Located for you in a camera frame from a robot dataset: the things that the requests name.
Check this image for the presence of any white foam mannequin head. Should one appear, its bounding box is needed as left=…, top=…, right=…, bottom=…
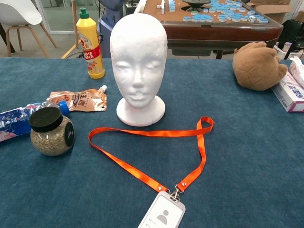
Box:
left=109, top=13, right=168, bottom=127

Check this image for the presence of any brown spout pouch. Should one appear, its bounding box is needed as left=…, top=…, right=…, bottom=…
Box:
left=46, top=85, right=108, bottom=113

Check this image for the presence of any black tripod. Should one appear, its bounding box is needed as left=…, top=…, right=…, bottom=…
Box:
left=284, top=33, right=304, bottom=60

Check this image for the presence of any blue grey machine base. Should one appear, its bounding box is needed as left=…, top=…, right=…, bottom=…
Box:
left=97, top=0, right=126, bottom=59

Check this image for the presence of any brown mahjong table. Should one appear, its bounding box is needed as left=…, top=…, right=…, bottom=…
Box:
left=134, top=0, right=285, bottom=60

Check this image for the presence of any glass grain jar black lid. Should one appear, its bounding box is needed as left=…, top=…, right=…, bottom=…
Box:
left=28, top=106, right=76, bottom=157

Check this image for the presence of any wooden pole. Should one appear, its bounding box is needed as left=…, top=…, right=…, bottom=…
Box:
left=71, top=0, right=79, bottom=49

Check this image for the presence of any yellow detergent bottle green cap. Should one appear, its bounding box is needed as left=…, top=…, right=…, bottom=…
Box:
left=76, top=7, right=105, bottom=79

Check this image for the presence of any water bottle with blue cap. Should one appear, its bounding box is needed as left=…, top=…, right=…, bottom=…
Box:
left=0, top=100, right=71, bottom=143

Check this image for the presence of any brown plush toy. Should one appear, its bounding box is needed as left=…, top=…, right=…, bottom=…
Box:
left=232, top=42, right=288, bottom=92

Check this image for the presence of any blue table mat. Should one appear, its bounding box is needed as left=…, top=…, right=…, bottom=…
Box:
left=0, top=57, right=304, bottom=228

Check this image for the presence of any white chair with wooden legs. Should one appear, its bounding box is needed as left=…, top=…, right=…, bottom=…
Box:
left=0, top=0, right=57, bottom=58

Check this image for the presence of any white pink toothpaste box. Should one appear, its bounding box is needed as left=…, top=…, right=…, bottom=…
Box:
left=271, top=71, right=304, bottom=113

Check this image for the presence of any orange lanyard with badge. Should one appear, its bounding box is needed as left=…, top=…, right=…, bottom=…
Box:
left=88, top=115, right=214, bottom=228

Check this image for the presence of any black round table centrepiece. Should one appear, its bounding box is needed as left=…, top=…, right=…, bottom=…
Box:
left=181, top=0, right=212, bottom=12

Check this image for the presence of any cardboard box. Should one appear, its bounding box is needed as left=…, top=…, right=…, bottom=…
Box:
left=247, top=0, right=293, bottom=24

